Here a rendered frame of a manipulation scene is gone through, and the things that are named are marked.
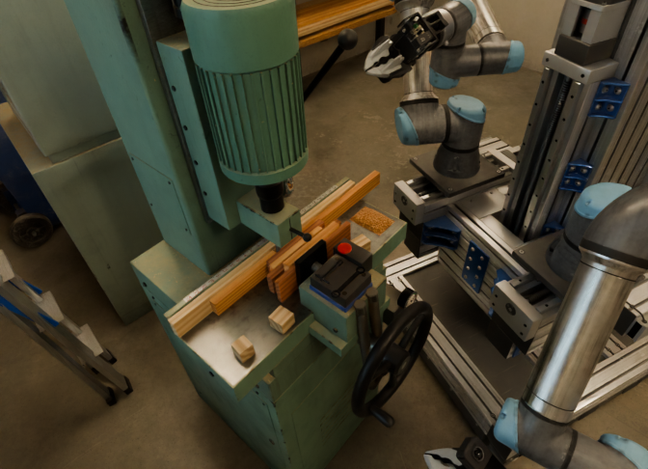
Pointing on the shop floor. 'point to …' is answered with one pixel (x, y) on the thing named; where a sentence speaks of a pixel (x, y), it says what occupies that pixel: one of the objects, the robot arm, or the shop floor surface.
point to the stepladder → (23, 309)
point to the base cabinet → (286, 407)
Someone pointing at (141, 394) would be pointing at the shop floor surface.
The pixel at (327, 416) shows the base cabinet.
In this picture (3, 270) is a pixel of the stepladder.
